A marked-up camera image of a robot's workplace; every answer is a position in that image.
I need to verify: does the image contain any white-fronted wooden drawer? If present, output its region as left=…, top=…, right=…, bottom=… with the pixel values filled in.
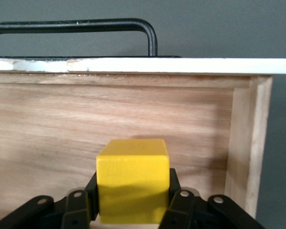
left=0, top=57, right=286, bottom=229

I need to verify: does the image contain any black metal drawer handle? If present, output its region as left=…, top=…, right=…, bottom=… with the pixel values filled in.
left=0, top=18, right=182, bottom=59

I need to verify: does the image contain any yellow cube block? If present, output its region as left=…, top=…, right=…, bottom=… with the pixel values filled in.
left=95, top=138, right=170, bottom=225

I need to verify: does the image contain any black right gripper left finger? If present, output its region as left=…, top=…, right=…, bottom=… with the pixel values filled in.
left=0, top=171, right=100, bottom=229

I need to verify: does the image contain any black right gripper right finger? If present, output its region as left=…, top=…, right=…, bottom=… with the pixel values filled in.
left=158, top=168, right=267, bottom=229

